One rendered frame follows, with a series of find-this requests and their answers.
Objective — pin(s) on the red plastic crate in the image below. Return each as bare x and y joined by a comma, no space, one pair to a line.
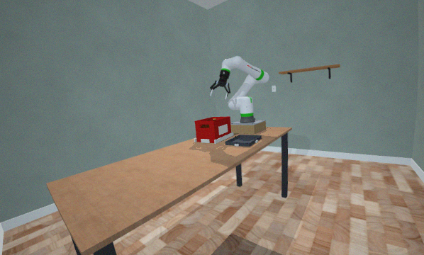
217,128

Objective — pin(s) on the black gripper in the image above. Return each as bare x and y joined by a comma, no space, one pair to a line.
222,82

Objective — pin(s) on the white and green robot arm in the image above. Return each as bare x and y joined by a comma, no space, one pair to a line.
256,76

